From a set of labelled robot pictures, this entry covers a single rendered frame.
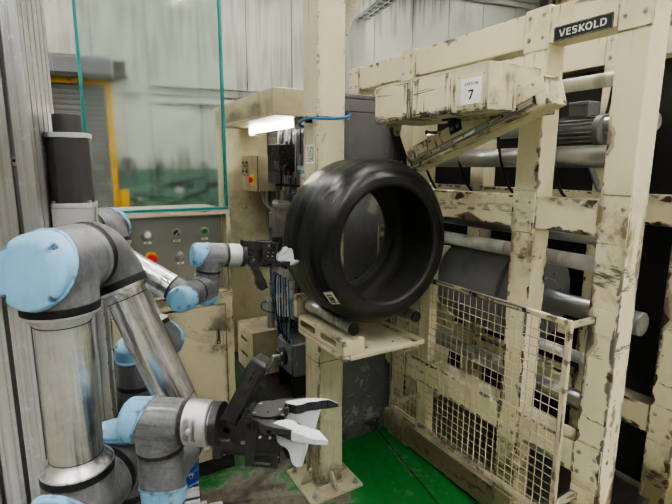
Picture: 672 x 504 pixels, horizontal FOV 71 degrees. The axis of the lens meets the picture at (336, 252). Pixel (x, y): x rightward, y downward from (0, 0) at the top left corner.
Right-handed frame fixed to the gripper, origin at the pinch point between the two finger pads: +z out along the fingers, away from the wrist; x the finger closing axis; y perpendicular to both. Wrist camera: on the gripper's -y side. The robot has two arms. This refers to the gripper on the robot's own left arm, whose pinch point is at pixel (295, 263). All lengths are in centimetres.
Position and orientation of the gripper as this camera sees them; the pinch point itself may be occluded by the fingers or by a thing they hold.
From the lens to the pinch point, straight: 161.9
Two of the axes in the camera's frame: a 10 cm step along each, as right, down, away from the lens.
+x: -5.1, -1.5, 8.5
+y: 1.0, -9.9, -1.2
